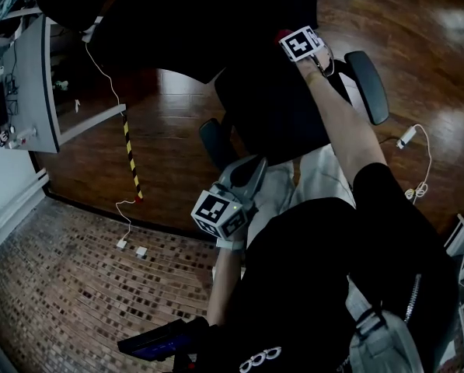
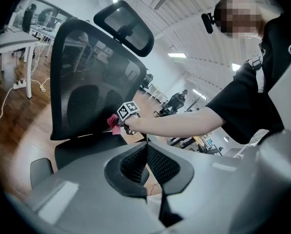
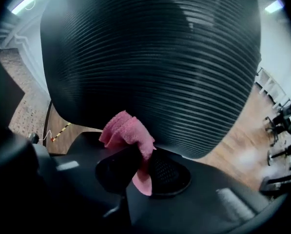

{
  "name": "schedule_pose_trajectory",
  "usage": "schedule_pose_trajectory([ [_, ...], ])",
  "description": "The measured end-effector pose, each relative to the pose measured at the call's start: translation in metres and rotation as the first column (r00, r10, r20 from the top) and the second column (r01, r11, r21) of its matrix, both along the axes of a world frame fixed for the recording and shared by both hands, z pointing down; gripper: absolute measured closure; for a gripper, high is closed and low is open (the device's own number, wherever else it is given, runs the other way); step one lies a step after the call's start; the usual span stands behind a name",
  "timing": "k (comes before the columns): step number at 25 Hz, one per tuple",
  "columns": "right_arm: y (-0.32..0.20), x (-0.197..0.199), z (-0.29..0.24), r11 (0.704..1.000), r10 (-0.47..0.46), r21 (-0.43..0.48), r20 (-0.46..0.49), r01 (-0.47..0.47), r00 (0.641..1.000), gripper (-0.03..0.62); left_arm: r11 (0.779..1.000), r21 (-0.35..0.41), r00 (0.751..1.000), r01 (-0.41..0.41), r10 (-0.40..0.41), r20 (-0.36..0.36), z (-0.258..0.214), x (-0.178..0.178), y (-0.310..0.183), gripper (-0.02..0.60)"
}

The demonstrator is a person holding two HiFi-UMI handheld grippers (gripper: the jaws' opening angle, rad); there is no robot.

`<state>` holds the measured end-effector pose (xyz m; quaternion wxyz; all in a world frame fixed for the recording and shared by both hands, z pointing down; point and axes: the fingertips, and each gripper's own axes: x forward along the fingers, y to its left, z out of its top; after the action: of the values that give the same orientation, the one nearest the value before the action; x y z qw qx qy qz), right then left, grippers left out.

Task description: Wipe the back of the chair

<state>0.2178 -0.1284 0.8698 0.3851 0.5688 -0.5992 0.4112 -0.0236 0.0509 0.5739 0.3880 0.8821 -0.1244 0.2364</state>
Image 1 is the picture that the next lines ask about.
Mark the black screen device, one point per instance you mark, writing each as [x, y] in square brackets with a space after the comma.
[158, 340]

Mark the grey desk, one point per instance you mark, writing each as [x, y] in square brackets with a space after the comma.
[29, 84]

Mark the person's light trousers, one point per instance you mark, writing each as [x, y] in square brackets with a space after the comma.
[317, 177]

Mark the black mesh chair backrest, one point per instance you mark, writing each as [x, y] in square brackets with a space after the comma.
[200, 25]

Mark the white floor adapter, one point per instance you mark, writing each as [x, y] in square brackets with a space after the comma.
[141, 252]
[121, 244]

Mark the clear plastic bottle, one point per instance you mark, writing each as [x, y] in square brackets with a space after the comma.
[21, 138]

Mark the black chair armrest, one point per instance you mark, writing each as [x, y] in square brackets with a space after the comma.
[216, 142]
[367, 84]

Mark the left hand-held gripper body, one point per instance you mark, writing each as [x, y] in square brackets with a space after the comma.
[216, 212]

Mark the person in black vest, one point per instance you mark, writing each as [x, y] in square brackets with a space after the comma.
[313, 286]

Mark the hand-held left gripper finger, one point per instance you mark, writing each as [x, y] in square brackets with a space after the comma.
[224, 175]
[255, 189]

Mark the black mesh chair headrest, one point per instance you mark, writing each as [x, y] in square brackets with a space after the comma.
[68, 2]

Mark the pink cloth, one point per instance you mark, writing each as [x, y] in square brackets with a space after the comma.
[281, 36]

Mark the grey shoulder bag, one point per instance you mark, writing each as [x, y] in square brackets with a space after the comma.
[383, 344]

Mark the black chair seat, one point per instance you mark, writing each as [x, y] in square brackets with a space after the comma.
[274, 111]

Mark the person's left forearm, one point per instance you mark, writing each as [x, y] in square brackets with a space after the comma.
[225, 286]

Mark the person's right forearm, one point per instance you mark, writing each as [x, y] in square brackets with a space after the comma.
[352, 130]

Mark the white wristband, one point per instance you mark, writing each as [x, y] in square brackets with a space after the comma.
[229, 244]

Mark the yellow black striped floor strip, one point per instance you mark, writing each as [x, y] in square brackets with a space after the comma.
[130, 157]

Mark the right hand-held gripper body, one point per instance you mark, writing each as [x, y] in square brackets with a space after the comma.
[299, 45]

